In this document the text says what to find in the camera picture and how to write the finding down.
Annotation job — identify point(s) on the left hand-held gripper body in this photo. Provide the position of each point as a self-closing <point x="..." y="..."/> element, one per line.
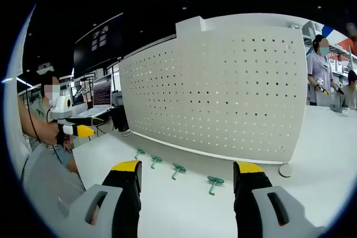
<point x="60" y="107"/>

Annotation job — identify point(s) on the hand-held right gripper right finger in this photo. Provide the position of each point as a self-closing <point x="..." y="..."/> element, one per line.
<point x="251" y="193"/>

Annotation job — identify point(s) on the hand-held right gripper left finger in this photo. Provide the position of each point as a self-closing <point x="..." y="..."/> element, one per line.
<point x="122" y="193"/>

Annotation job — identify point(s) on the green hook assembly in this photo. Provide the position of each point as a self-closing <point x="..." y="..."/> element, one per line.
<point x="215" y="180"/>
<point x="156" y="159"/>
<point x="179" y="167"/>
<point x="139" y="153"/>

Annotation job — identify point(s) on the white pegboard mounting plate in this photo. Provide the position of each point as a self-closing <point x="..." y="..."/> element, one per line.
<point x="212" y="43"/>

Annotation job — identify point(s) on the person's left hand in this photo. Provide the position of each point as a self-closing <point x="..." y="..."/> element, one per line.
<point x="53" y="133"/>

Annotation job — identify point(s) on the open white laptop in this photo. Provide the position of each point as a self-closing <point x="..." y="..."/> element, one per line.
<point x="101" y="91"/>

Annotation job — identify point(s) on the black box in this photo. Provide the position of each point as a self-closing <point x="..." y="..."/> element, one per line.
<point x="120" y="119"/>

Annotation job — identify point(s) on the round white pegboard foot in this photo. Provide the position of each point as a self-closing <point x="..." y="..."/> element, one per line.
<point x="286" y="171"/>

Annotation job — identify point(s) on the person's white shirt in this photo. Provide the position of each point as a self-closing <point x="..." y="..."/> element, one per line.
<point x="14" y="96"/>

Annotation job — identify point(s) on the white mesh office chair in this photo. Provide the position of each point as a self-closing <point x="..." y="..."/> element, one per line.
<point x="47" y="176"/>

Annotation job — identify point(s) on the large black hanging screen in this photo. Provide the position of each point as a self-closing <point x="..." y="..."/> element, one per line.
<point x="83" y="54"/>

